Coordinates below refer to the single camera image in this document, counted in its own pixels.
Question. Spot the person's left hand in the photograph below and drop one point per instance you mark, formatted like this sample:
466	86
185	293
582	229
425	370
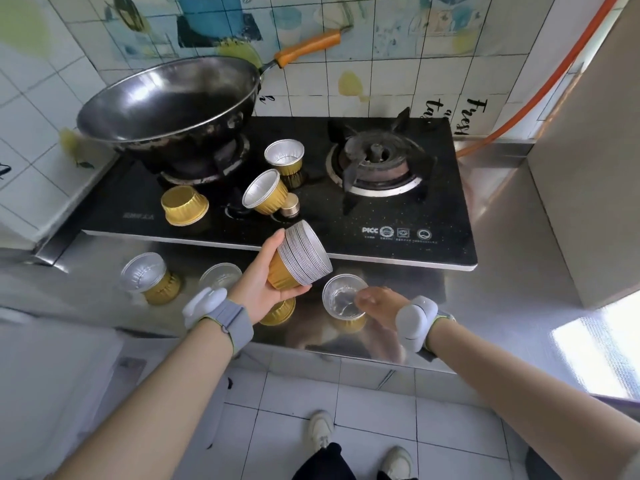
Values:
255	289

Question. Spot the person's right hand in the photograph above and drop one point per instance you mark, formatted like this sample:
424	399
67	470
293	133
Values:
385	304

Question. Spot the stack of foil cups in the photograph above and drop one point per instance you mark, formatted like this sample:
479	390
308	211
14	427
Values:
302	257

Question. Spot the person's left forearm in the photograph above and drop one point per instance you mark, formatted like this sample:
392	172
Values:
150	414

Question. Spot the person's right forearm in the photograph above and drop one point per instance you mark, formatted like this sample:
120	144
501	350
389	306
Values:
525	389

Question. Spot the person's white left shoe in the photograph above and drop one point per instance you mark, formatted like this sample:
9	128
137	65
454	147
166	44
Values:
320	429

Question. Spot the person's white shoe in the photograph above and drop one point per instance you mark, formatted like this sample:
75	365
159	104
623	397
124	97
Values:
397	464
320	429

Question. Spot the person's white right shoe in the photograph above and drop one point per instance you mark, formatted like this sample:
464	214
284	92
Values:
397	464

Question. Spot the person's black trousers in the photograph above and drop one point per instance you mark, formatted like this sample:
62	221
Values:
325	467

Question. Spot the white right wrist tracker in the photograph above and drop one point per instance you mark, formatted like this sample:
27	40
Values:
412	322

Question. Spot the white wrist tracker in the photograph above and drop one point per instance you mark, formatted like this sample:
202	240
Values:
202	307
412	322

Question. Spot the white left wrist tracker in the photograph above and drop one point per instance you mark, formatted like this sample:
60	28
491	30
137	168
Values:
202	307

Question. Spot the brass stove knob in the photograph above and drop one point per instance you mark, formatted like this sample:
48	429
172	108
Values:
291	207

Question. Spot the black glass gas stove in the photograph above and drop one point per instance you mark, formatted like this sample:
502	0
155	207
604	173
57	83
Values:
450	214

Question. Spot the stove burner under wok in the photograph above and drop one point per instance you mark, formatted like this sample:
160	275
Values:
220	164

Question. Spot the uncovered black stove burner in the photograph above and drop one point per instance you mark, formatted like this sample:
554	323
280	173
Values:
375	154

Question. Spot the beige wooden cabinet panel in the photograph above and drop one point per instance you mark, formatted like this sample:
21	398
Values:
590	194

